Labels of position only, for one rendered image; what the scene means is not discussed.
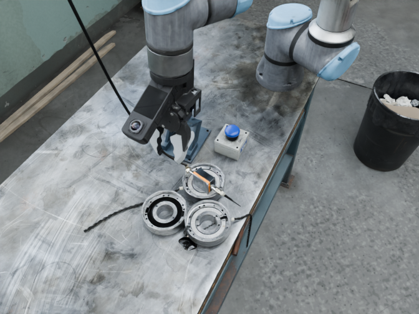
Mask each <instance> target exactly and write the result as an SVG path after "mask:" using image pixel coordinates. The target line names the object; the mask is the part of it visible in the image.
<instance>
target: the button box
mask: <svg viewBox="0 0 419 314"><path fill-rule="evenodd" d="M227 126H228V124H225V126H224V127H223V129H222V130H221V132H220V133H219V135H218V136H217V138H216V139H215V141H214V152H216V153H219V154H221V155H224V156H227V157H229V158H232V159H235V160H236V161H238V159H239V158H240V156H241V155H242V153H243V151H244V149H245V147H246V146H247V144H248V141H249V132H248V131H244V130H242V129H240V134H239V135H238V136H237V137H234V138H230V137H228V136H226V135H225V133H224V129H225V128H226V127H227Z"/></svg>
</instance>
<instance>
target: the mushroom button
mask: <svg viewBox="0 0 419 314"><path fill-rule="evenodd" d="M224 133H225V135H226V136H228V137H230V138H234V137H237V136H238V135H239V134H240V129H239V127H238V126H236V125H228V126H227V127H226V128H225V129H224Z"/></svg>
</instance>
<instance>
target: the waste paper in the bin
mask: <svg viewBox="0 0 419 314"><path fill-rule="evenodd" d="M383 97H384V98H385V99H382V98H381V99H380V100H381V101H382V103H383V104H384V105H385V106H387V107H388V108H389V109H391V110H393V111H394V112H396V113H398V114H400V115H403V116H405V117H409V118H415V119H419V108H416V106H418V103H419V101H417V100H412V102H411V100H409V99H408V98H407V97H400V98H398V99H396V102H395V99H392V98H390V97H389V95H387V94H386V95H384V96H383ZM412 106H413V107H412Z"/></svg>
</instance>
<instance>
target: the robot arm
mask: <svg viewBox="0 0 419 314"><path fill-rule="evenodd" d="M252 3H253V0H142V6H143V10H144V18H145V33H146V42H147V56H148V67H149V69H150V77H151V80H150V82H149V84H148V85H147V87H146V89H145V90H144V92H143V93H142V96H141V97H140V99H139V100H138V102H137V104H136V105H135V107H134V109H133V110H132V112H131V114H130V115H129V117H128V118H127V120H126V122H125V123H124V125H123V127H122V132H123V134H124V135H125V136H127V137H128V138H129V139H131V140H133V141H136V142H137V143H139V144H142V145H146V144H147V143H148V142H149V141H150V143H151V145H152V146H153V149H154V150H155V152H156V153H157V155H158V156H160V155H161V151H162V147H161V142H162V139H161V137H162V136H163V134H164V132H165V131H166V130H169V131H170V132H171V133H173V132H174V131H175V132H174V134H172V135H171V136H170V140H171V143H172V144H173V147H174V150H173V153H174V155H175V158H174V161H175V162H177V163H178V164H180V163H181V162H182V161H183V160H184V159H185V156H186V153H187V151H188V148H189V147H190V145H191V143H192V141H193V140H194V137H195V134H194V132H193V131H191V128H190V127H189V126H188V124H187V123H188V122H187V120H188V119H189V118H190V116H191V115H192V110H193V109H194V116H193V117H196V116H197V114H199V112H200V111H201V89H198V88H196V87H194V70H195V60H194V58H193V32H194V30H195V29H199V28H201V27H204V26H207V25H210V24H213V23H215V22H219V21H222V20H225V19H228V18H229V19H231V18H233V17H235V16H236V15H238V14H241V13H242V12H245V11H247V10H248V9H249V8H250V6H251V5H252ZM358 3H359V0H320V6H319V11H318V14H317V18H315V19H314V20H312V19H311V18H312V11H311V9H310V8H309V7H307V6H305V5H303V4H283V5H280V6H278V7H275V8H274V9H273V10H272V11H271V12H270V14H269V19H268V23H267V32H266V42H265V48H264V55H263V57H262V59H261V60H260V62H259V64H258V66H257V69H256V79H257V81H258V82H259V84H260V85H262V86H263V87H264V88H266V89H268V90H272V91H275V92H289V91H291V90H295V89H296V88H298V87H299V86H300V85H301V83H302V81H303V78H304V68H306V69H307V70H310V71H311V72H312V73H314V74H316V75H317V76H318V77H321V78H323V79H324V80H326V81H333V80H335V79H337V78H339V77H340V76H341V75H342V74H343V73H344V72H345V71H346V70H347V69H348V68H349V67H350V66H351V65H352V63H353V62H354V60H355V59H356V57H357V55H358V53H359V50H360V46H359V45H358V44H357V42H354V41H353V40H354V37H355V33H356V30H355V27H354V25H353V24H352V22H353V19H354V16H355V12H356V10H357V6H358ZM194 91H197V92H196V93H195V94H193V93H192V92H194ZM197 99H199V107H198V108H197V109H196V101H197Z"/></svg>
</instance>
